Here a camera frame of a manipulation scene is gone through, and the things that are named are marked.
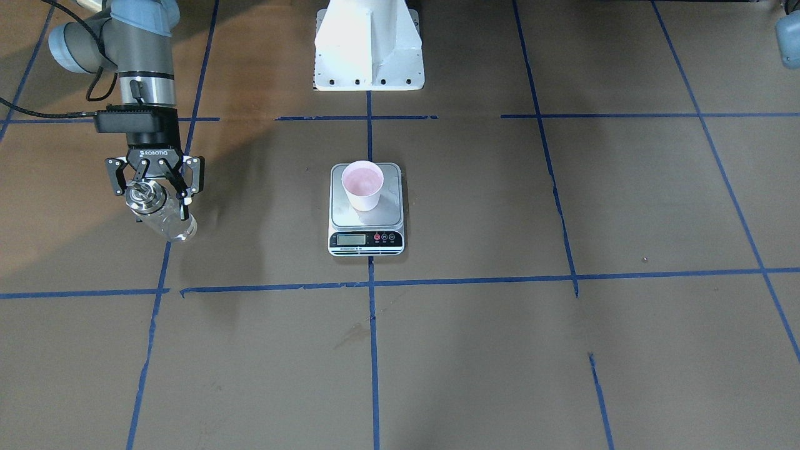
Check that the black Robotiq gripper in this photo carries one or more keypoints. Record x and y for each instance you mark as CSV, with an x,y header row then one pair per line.
x,y
153,152

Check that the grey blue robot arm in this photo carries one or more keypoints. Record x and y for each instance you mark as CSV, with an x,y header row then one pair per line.
x,y
132,39

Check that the second robot arm joint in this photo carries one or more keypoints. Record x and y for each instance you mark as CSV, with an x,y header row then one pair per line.
x,y
787,35

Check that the digital kitchen scale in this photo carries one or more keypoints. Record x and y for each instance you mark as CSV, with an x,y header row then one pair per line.
x,y
367,233

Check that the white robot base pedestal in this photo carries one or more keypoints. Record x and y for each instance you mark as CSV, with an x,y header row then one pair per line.
x,y
368,46

